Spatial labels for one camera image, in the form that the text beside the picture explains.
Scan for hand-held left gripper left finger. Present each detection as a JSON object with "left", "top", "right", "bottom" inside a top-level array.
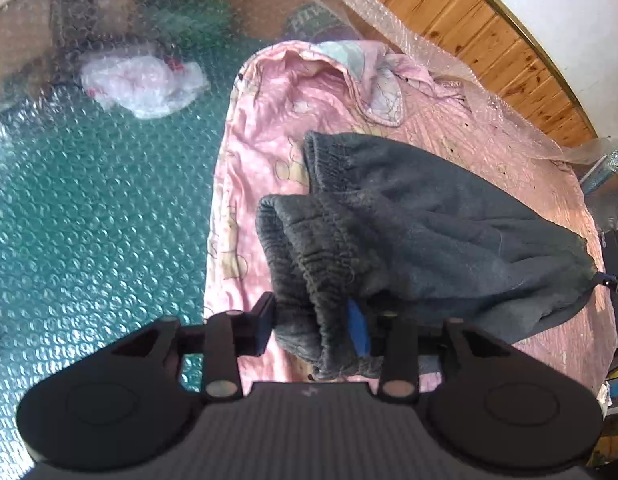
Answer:
[{"left": 111, "top": 294, "right": 276, "bottom": 403}]

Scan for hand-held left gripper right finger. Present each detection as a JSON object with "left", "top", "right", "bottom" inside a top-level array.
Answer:
[{"left": 346, "top": 302, "right": 512, "bottom": 405}]

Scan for grey pants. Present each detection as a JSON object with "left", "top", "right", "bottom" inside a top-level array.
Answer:
[{"left": 255, "top": 130, "right": 598, "bottom": 382}]

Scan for pink bear-print quilt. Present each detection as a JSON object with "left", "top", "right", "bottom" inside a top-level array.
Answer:
[{"left": 204, "top": 37, "right": 618, "bottom": 396}]

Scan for white plastic bag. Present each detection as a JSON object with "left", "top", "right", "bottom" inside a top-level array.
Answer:
[{"left": 80, "top": 51, "right": 211, "bottom": 121}]

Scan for brown cardboard box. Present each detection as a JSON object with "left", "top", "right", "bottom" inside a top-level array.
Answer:
[{"left": 0, "top": 0, "right": 57, "bottom": 83}]

